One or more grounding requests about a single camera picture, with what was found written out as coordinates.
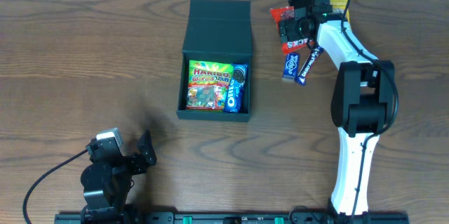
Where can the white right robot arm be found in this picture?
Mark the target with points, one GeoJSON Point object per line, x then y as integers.
{"type": "Point", "coordinates": [365, 97]}

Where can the Haribo gummy worms bag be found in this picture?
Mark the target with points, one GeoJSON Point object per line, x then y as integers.
{"type": "Point", "coordinates": [208, 85]}

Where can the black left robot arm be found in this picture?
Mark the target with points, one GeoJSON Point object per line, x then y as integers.
{"type": "Point", "coordinates": [108, 180]}

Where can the blue Eclipse mints box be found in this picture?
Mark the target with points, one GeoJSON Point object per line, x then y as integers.
{"type": "Point", "coordinates": [291, 65]}

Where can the red Hacks candy bag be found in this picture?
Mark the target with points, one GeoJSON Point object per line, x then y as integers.
{"type": "Point", "coordinates": [288, 27]}

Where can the Dairy Milk chocolate bar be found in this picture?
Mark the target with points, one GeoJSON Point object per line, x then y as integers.
{"type": "Point", "coordinates": [302, 74]}

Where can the blue Oreo cookie pack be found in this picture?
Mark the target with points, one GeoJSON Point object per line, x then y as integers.
{"type": "Point", "coordinates": [236, 87]}

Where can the dark green open box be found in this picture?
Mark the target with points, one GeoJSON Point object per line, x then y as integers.
{"type": "Point", "coordinates": [217, 31]}

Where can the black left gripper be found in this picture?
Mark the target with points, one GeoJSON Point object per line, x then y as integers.
{"type": "Point", "coordinates": [131, 163]}

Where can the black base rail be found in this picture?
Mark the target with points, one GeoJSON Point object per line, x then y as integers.
{"type": "Point", "coordinates": [299, 217]}

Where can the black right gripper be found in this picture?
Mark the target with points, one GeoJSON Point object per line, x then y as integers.
{"type": "Point", "coordinates": [290, 29]}

